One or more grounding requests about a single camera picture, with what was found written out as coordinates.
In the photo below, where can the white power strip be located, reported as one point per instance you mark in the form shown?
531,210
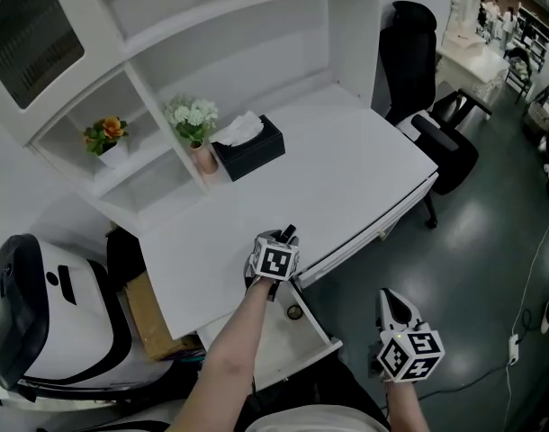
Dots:
513,348

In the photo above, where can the orange flower white pot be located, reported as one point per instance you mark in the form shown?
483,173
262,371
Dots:
107,137

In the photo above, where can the white desk hutch shelf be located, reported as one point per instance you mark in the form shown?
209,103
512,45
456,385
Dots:
238,52

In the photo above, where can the white and black machine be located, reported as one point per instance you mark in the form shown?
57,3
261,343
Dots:
72,331

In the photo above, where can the white glass cabinet door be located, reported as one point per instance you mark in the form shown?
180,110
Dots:
31,38

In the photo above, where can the person's left forearm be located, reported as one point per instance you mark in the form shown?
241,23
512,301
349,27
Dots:
225,367

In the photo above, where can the person's white shirt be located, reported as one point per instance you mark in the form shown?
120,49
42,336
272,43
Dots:
319,421

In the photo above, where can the white ornate dressing table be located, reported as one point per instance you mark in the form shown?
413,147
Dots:
470,61

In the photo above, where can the white closed drawer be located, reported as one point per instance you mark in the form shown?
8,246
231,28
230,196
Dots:
369,236

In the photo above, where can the white drawer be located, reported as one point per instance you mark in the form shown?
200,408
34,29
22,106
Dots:
297,349
369,236

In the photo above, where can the person's right forearm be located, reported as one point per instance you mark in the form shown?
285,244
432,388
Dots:
406,410

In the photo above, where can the black office chair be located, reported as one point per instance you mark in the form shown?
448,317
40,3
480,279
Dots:
411,70

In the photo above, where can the black tissue box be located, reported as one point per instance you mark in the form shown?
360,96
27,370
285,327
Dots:
252,151

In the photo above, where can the brown cardboard box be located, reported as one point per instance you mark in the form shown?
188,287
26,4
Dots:
144,317

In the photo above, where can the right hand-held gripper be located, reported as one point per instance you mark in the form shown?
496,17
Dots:
409,349

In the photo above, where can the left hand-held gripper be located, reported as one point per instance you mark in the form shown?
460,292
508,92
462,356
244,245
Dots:
274,261

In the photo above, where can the person's black trousers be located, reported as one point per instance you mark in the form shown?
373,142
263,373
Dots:
319,385

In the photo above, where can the white flowers pink vase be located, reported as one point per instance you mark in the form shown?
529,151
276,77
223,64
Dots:
193,117

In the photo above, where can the round black makeup compact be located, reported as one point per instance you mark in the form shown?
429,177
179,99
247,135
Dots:
294,312

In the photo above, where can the black metal chair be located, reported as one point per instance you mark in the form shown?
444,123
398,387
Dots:
519,72

